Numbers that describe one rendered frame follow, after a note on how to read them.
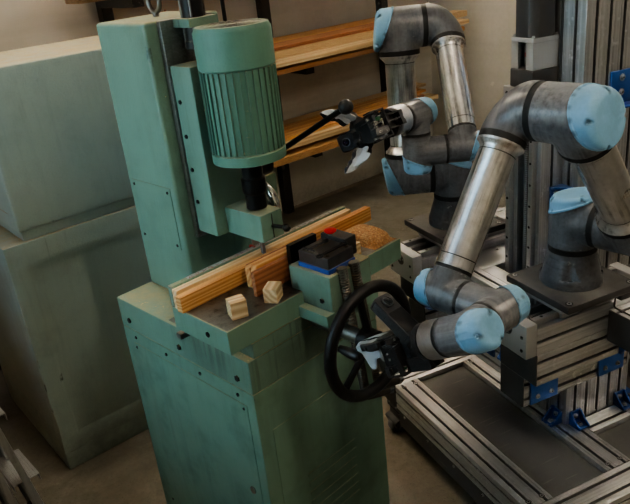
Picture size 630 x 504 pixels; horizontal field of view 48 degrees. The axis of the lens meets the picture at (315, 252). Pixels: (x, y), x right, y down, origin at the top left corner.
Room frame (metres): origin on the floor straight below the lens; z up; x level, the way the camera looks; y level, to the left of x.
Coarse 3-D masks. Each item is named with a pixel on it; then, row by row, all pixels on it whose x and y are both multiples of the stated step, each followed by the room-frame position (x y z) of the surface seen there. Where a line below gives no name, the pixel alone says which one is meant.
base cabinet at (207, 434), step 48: (144, 336) 1.69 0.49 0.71; (144, 384) 1.74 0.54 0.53; (192, 384) 1.54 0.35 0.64; (288, 384) 1.43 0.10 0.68; (192, 432) 1.58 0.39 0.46; (240, 432) 1.41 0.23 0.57; (288, 432) 1.41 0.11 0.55; (336, 432) 1.52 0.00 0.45; (384, 432) 1.65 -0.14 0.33; (192, 480) 1.62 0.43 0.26; (240, 480) 1.43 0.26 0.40; (288, 480) 1.39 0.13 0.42; (336, 480) 1.50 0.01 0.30; (384, 480) 1.64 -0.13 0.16
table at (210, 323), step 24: (384, 264) 1.68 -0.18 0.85; (240, 288) 1.53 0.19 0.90; (288, 288) 1.51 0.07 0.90; (192, 312) 1.44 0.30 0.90; (216, 312) 1.42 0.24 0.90; (264, 312) 1.40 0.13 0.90; (288, 312) 1.45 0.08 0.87; (312, 312) 1.43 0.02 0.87; (336, 312) 1.42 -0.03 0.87; (216, 336) 1.36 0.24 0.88; (240, 336) 1.35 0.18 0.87; (264, 336) 1.39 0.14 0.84
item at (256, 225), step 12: (240, 204) 1.67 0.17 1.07; (228, 216) 1.66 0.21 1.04; (240, 216) 1.62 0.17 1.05; (252, 216) 1.58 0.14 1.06; (264, 216) 1.57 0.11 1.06; (276, 216) 1.60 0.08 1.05; (228, 228) 1.66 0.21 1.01; (240, 228) 1.63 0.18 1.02; (252, 228) 1.59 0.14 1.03; (264, 228) 1.57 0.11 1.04; (276, 228) 1.59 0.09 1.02; (264, 240) 1.57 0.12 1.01
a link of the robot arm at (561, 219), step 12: (564, 192) 1.57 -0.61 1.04; (576, 192) 1.55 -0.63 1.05; (552, 204) 1.54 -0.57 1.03; (564, 204) 1.51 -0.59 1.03; (576, 204) 1.50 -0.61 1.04; (588, 204) 1.50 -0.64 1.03; (552, 216) 1.54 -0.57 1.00; (564, 216) 1.51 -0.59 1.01; (576, 216) 1.49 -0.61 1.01; (588, 216) 1.48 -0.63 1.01; (552, 228) 1.54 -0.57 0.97; (564, 228) 1.51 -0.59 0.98; (576, 228) 1.49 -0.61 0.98; (588, 228) 1.46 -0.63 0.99; (552, 240) 1.54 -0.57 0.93; (564, 240) 1.51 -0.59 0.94; (576, 240) 1.49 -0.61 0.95; (588, 240) 1.47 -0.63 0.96
